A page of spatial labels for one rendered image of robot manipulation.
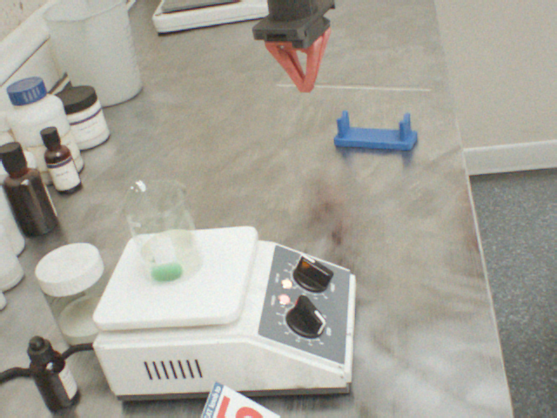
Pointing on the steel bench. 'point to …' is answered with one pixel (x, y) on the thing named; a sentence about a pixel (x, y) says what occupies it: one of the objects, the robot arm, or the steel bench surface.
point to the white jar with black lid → (84, 115)
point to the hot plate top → (213, 247)
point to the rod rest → (385, 138)
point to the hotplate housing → (221, 353)
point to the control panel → (333, 310)
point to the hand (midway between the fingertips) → (305, 84)
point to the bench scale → (204, 13)
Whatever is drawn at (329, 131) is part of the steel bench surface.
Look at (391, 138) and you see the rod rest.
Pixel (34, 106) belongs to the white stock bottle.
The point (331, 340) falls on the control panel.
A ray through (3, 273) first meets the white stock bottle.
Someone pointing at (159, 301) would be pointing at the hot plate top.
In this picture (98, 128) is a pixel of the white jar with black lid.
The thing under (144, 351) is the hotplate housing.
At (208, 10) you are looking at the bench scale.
